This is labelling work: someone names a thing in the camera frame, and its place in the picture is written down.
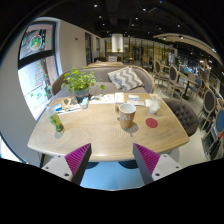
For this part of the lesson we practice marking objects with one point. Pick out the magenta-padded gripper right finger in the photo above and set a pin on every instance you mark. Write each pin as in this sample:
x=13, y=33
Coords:
x=147, y=160

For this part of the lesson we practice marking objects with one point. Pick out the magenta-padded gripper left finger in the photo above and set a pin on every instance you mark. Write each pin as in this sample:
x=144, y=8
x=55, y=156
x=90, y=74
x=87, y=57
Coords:
x=77, y=160

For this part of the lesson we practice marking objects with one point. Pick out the clear bottle with yellow-green label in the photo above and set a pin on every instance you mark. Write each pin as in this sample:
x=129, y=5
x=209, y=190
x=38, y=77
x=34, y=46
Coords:
x=56, y=121

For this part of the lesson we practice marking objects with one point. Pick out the flat round red coaster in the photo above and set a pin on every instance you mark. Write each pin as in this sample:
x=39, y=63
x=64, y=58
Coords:
x=151, y=122

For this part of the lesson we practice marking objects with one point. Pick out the brown mug with white inside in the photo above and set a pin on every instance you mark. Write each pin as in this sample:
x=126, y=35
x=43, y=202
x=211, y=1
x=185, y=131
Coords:
x=126, y=117

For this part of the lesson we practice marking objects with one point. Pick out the clear plastic cup with straw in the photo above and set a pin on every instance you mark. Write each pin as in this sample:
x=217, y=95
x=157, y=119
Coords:
x=154, y=106

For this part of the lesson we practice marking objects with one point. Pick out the small blue packet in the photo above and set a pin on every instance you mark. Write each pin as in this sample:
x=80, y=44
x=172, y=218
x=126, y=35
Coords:
x=57, y=107

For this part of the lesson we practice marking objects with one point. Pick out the grey tufted armchair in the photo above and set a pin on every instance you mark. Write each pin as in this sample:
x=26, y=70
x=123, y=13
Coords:
x=181, y=115

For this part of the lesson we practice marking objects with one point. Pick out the white paper slip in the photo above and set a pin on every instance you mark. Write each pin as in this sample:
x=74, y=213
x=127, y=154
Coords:
x=140, y=103

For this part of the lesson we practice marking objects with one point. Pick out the small blue box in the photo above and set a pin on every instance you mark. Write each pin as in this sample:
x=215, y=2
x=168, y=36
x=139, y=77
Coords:
x=84, y=102

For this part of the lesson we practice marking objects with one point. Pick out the blue and white card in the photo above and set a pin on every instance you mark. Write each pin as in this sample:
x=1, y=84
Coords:
x=133, y=97

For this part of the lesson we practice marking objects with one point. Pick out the printed paper menu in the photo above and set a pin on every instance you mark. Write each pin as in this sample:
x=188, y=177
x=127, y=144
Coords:
x=101, y=98

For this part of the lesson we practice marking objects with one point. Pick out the green potted plant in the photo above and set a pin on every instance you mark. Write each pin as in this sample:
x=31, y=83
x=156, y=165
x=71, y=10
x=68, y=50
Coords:
x=80, y=81

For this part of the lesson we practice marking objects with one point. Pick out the grey white chevron cushion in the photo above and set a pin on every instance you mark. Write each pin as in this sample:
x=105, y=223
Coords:
x=126, y=78

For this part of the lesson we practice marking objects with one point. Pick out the group of cafe chairs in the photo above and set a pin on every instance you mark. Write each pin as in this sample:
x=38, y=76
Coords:
x=208, y=100

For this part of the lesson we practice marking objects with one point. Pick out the window with holiday decals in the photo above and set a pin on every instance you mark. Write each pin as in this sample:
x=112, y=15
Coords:
x=35, y=83

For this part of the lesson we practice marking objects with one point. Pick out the grey curved sofa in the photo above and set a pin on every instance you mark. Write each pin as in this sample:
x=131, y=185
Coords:
x=100, y=75

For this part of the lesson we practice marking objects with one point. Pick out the white round column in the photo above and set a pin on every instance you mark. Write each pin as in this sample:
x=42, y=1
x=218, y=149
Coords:
x=117, y=42

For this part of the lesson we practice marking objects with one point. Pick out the group of ceiling spotlights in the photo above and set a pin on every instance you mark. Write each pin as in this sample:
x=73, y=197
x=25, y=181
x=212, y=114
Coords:
x=133, y=25

